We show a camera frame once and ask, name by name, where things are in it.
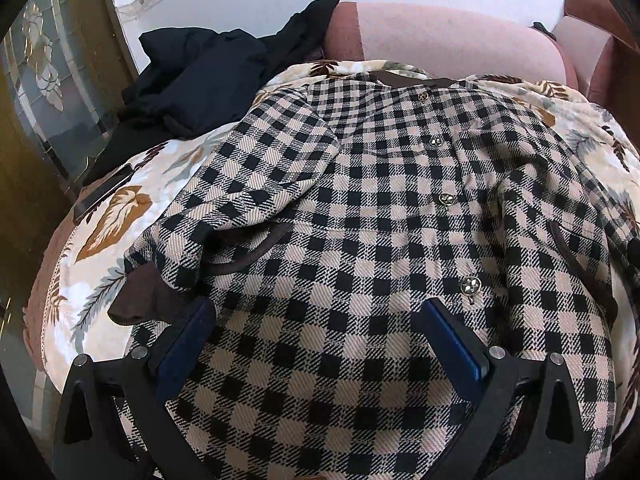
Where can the patterned glass door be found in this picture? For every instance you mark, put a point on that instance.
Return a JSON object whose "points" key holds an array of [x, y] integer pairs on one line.
{"points": [[40, 60]]}

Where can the black garment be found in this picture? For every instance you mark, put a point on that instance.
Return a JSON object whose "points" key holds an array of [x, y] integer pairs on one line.
{"points": [[200, 75]]}

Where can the leaf print blanket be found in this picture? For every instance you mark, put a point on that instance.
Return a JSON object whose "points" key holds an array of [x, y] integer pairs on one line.
{"points": [[115, 220]]}

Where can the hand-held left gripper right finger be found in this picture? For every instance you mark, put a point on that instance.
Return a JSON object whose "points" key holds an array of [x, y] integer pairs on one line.
{"points": [[450, 345]]}

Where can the black phone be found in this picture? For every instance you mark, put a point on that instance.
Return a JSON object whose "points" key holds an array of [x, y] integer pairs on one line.
{"points": [[102, 192]]}

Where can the black beige checked jacket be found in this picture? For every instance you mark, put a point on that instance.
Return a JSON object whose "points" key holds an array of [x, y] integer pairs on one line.
{"points": [[375, 210]]}

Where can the small black object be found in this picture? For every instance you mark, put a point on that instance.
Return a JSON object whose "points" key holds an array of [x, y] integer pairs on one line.
{"points": [[542, 29]]}

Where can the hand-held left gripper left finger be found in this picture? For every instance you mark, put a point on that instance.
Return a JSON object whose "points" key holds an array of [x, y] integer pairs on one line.
{"points": [[184, 347]]}

